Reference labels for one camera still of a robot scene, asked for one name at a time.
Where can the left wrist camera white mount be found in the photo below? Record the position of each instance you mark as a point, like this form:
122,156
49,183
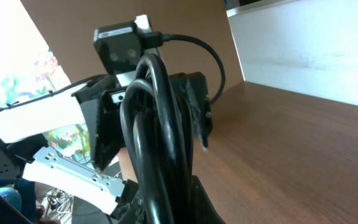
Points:
119,47

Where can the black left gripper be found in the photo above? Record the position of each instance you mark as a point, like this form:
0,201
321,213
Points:
100,101

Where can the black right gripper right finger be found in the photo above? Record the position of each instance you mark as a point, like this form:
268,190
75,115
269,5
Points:
202,209

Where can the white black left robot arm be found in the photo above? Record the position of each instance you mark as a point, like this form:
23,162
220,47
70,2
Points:
141,140

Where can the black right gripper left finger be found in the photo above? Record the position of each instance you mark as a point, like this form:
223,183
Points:
132,204

